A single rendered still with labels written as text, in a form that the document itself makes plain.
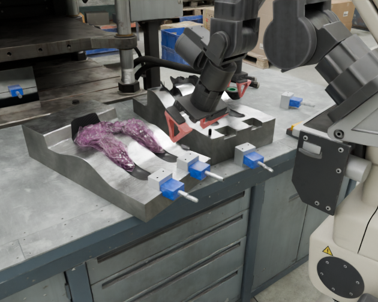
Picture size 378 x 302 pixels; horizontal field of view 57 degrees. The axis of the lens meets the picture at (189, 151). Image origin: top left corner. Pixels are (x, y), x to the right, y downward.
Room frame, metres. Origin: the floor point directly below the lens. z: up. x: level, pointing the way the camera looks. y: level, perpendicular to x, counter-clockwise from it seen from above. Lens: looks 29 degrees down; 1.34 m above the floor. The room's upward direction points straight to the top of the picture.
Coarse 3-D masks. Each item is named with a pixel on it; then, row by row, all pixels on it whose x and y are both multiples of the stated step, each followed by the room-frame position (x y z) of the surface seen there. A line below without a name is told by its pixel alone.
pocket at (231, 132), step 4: (220, 128) 0.96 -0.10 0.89; (224, 128) 0.97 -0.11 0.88; (228, 128) 0.97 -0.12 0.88; (232, 128) 0.95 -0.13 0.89; (220, 132) 0.96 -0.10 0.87; (224, 132) 0.97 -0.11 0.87; (228, 132) 0.97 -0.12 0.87; (232, 132) 0.95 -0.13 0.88; (224, 136) 0.95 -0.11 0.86; (228, 136) 0.95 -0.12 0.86; (232, 136) 0.93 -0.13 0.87
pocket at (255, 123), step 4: (244, 120) 1.01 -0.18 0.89; (248, 120) 1.02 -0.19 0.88; (252, 120) 1.03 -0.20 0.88; (256, 120) 1.02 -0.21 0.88; (248, 124) 1.02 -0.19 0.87; (252, 124) 1.03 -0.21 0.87; (256, 124) 1.02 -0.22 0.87; (260, 124) 1.00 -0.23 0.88; (252, 128) 1.01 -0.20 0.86; (256, 128) 0.98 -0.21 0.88
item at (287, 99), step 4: (284, 92) 1.36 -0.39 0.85; (288, 92) 1.37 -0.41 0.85; (284, 96) 1.33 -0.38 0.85; (288, 96) 1.32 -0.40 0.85; (292, 96) 1.35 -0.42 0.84; (284, 100) 1.33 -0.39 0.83; (288, 100) 1.32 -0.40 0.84; (292, 100) 1.31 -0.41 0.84; (296, 100) 1.31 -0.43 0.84; (300, 100) 1.31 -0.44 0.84; (280, 104) 1.34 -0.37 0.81; (284, 104) 1.33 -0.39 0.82; (288, 104) 1.32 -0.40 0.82; (292, 104) 1.31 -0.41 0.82; (296, 104) 1.30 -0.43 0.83; (300, 104) 1.31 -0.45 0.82; (304, 104) 1.30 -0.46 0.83; (308, 104) 1.29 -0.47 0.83; (312, 104) 1.29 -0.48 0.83; (288, 108) 1.32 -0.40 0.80
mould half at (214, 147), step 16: (144, 96) 1.30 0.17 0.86; (160, 96) 1.13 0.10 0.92; (224, 96) 1.21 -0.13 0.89; (144, 112) 1.21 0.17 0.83; (160, 112) 1.11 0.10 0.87; (240, 112) 1.08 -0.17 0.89; (256, 112) 1.07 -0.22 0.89; (160, 128) 1.12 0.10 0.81; (176, 128) 1.03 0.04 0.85; (192, 128) 0.96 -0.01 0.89; (208, 128) 0.95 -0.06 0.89; (240, 128) 0.95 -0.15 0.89; (272, 128) 1.02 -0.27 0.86; (192, 144) 0.96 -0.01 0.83; (208, 144) 0.89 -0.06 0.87; (224, 144) 0.91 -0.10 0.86; (240, 144) 0.94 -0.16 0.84; (256, 144) 0.98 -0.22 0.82; (224, 160) 0.91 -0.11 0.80
